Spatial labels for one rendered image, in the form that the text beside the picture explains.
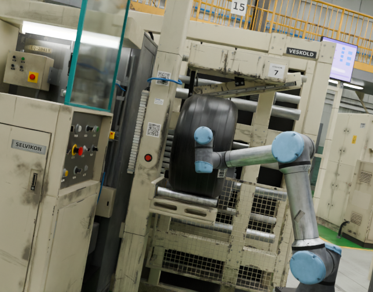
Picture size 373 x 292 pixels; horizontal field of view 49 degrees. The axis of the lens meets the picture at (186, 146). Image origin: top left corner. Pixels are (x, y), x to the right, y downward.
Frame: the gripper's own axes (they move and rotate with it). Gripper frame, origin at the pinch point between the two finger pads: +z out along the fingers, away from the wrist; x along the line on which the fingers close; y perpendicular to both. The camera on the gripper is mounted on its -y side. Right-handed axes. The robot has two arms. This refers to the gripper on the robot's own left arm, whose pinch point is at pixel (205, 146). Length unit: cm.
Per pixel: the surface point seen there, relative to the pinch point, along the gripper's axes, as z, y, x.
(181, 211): 15.9, -35.7, 6.5
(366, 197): 438, 4, -222
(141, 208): 26, -40, 30
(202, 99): 12.7, 24.9, 8.0
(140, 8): 498, 252, 199
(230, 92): 57, 41, -5
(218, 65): 42, 53, 6
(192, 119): 3.3, 12.6, 9.9
